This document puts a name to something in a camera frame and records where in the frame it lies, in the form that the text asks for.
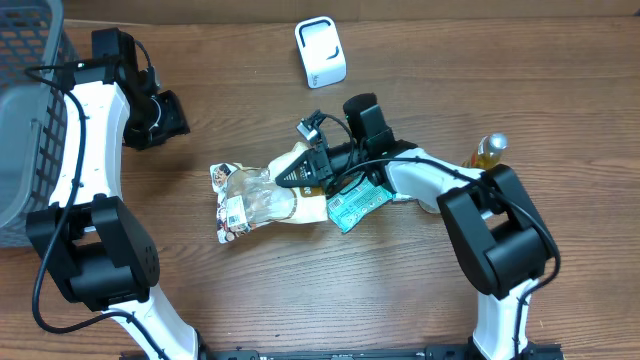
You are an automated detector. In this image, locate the teal wet wipes pack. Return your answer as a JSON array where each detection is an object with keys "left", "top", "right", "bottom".
[{"left": 327, "top": 174, "right": 393, "bottom": 233}]

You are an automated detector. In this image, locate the small teal tissue pack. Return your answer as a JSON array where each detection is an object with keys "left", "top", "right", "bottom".
[{"left": 393, "top": 193, "right": 414, "bottom": 202}]

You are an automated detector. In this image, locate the brown snack pouch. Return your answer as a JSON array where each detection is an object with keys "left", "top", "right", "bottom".
[{"left": 210, "top": 142, "right": 328, "bottom": 244}]

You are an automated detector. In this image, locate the yellow oil bottle grey cap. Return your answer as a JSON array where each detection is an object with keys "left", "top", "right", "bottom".
[{"left": 461, "top": 133, "right": 508, "bottom": 170}]

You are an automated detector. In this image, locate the green lid seasoning jar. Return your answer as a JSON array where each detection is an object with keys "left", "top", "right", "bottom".
[{"left": 418, "top": 200, "right": 440, "bottom": 214}]

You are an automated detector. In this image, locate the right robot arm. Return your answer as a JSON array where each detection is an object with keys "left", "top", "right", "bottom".
[{"left": 275, "top": 93, "right": 564, "bottom": 359}]

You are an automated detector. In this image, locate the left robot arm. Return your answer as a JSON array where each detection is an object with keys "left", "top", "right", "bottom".
[{"left": 26, "top": 28, "right": 206, "bottom": 359}]

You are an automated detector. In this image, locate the white barcode scanner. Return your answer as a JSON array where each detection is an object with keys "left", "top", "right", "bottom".
[{"left": 294, "top": 16, "right": 347, "bottom": 89}]

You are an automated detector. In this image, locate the grey plastic mesh basket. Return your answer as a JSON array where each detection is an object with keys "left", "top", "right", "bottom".
[{"left": 1, "top": 0, "right": 77, "bottom": 248}]

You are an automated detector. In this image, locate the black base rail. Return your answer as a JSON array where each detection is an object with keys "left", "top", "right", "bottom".
[{"left": 119, "top": 344, "right": 566, "bottom": 360}]

